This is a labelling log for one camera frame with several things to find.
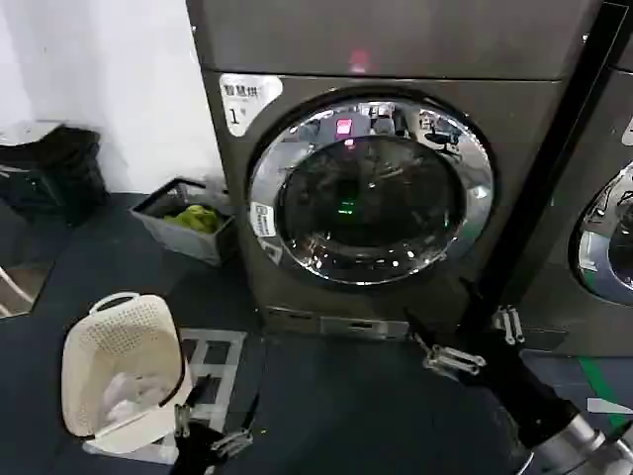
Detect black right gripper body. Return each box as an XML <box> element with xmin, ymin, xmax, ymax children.
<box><xmin>468</xmin><ymin>328</ymin><xmax>581</xmax><ymax>450</ymax></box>

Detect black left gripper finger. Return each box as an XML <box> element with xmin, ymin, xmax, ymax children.
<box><xmin>172</xmin><ymin>373</ymin><xmax>213</xmax><ymax>439</ymax></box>
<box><xmin>209</xmin><ymin>391</ymin><xmax>262</xmax><ymax>452</ymax></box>

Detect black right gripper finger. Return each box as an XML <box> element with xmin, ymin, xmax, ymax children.
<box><xmin>458</xmin><ymin>276</ymin><xmax>521</xmax><ymax>346</ymax></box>
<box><xmin>404</xmin><ymin>307</ymin><xmax>489</xmax><ymax>381</ymax></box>

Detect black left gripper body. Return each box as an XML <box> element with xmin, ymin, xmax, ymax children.
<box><xmin>177</xmin><ymin>424</ymin><xmax>226</xmax><ymax>475</ymax></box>

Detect white clothes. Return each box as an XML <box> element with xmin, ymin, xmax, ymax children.
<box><xmin>101</xmin><ymin>370</ymin><xmax>172</xmax><ymax>423</ymax></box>

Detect white perforated laundry basket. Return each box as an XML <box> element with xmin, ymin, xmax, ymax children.
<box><xmin>60</xmin><ymin>291</ymin><xmax>197</xmax><ymax>452</ymax></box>

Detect round glass dryer door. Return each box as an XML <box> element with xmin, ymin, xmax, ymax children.
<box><xmin>247</xmin><ymin>87</ymin><xmax>496</xmax><ymax>288</ymax></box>
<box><xmin>568</xmin><ymin>158</ymin><xmax>633</xmax><ymax>304</ymax></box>

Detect grey plastic bin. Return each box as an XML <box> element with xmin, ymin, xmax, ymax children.
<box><xmin>129</xmin><ymin>177</ymin><xmax>238</xmax><ymax>268</ymax></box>

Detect grey dryer without number sticker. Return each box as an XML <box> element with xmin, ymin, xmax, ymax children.
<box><xmin>503</xmin><ymin>62</ymin><xmax>633</xmax><ymax>358</ymax></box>

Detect green cloth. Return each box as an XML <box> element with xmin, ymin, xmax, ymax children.
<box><xmin>162</xmin><ymin>203</ymin><xmax>222</xmax><ymax>235</ymax></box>

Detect grey dryer with number sticker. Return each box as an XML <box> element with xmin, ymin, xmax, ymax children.
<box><xmin>185</xmin><ymin>0</ymin><xmax>602</xmax><ymax>340</ymax></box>

